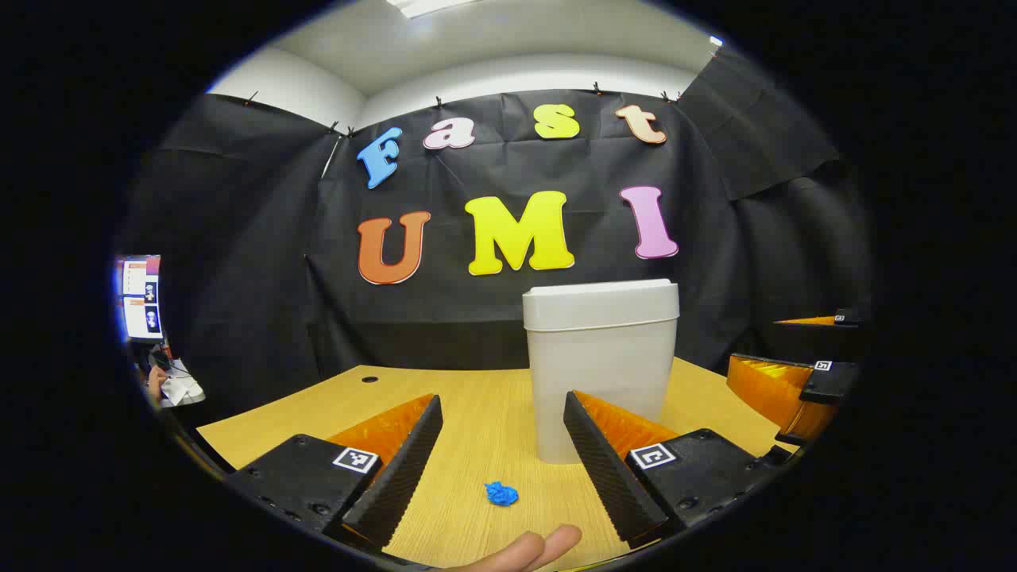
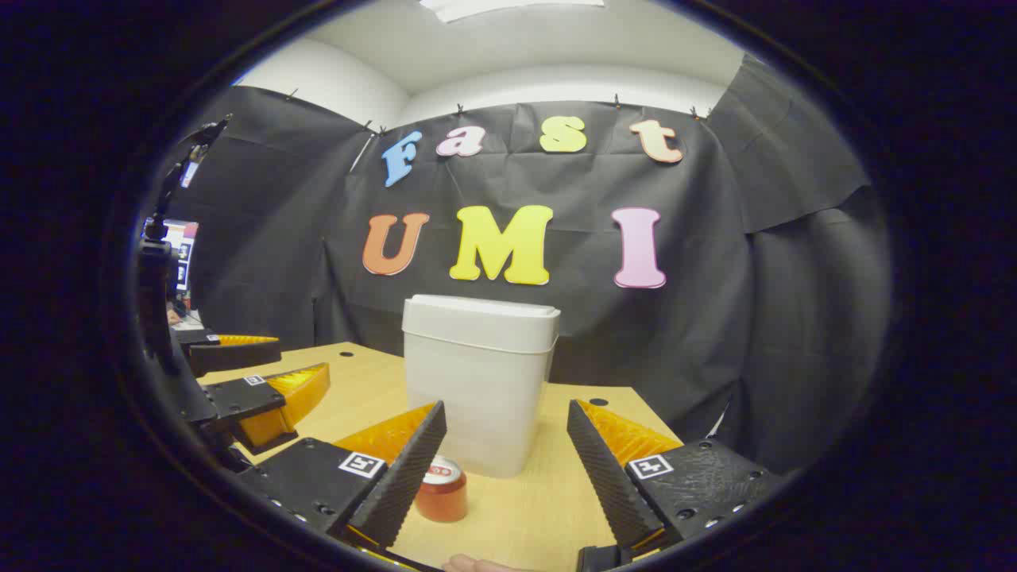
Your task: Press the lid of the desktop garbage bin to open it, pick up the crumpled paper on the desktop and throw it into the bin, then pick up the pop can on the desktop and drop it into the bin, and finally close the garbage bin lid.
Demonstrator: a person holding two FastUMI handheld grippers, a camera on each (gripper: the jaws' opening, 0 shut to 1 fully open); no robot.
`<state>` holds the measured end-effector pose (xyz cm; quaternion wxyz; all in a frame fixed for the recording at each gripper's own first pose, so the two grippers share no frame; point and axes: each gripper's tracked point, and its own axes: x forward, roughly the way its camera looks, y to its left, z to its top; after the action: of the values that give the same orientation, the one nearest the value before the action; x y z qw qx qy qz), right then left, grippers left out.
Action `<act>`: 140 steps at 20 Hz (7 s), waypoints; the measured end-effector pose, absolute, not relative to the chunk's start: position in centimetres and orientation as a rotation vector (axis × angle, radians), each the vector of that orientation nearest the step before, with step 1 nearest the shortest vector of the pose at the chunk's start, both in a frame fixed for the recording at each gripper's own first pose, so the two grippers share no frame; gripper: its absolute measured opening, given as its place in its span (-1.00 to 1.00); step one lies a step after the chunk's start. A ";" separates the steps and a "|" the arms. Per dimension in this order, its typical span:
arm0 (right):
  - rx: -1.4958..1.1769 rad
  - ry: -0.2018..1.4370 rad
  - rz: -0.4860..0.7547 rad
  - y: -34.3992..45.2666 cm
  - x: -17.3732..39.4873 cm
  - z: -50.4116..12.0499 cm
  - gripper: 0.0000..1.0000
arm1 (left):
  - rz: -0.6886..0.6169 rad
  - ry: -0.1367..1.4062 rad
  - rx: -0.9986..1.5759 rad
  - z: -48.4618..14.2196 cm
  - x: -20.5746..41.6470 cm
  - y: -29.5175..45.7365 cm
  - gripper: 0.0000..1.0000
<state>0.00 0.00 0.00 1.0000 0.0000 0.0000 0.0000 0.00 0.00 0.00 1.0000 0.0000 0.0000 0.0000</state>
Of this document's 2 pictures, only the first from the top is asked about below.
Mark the white side desk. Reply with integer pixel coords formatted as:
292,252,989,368
155,357,206,410

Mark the computer monitor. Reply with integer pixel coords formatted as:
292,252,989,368
119,254,164,342

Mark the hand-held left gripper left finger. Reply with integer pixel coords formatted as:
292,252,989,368
226,394,443,551

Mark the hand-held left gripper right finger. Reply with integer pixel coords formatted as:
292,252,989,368
563,390,775,551

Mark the ceiling light panel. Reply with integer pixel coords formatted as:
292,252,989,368
389,0,478,18

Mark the white desktop garbage bin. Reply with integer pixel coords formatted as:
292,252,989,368
522,278,681,466

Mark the wooden desktop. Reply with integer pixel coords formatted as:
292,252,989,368
196,357,783,571

